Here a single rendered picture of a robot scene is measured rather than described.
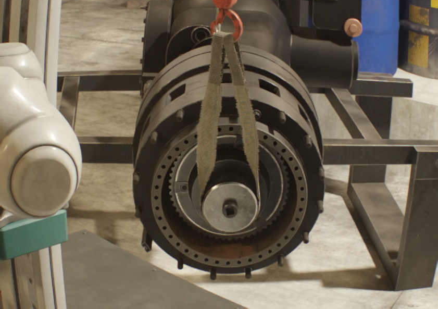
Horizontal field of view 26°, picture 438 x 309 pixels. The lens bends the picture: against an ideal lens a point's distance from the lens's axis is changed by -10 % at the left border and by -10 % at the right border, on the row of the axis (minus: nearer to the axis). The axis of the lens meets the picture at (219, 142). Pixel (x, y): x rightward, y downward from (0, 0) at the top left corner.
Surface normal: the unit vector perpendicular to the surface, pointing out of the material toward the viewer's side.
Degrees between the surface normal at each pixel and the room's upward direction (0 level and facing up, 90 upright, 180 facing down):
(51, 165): 98
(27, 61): 49
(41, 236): 90
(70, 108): 0
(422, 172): 90
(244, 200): 90
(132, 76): 90
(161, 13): 34
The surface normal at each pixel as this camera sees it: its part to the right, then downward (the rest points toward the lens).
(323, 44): 0.03, -0.37
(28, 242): 0.72, 0.26
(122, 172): 0.04, -0.94
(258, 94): 0.30, -0.90
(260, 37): 0.15, -0.66
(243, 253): -0.23, -0.92
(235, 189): 0.00, 0.33
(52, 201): 0.46, 0.32
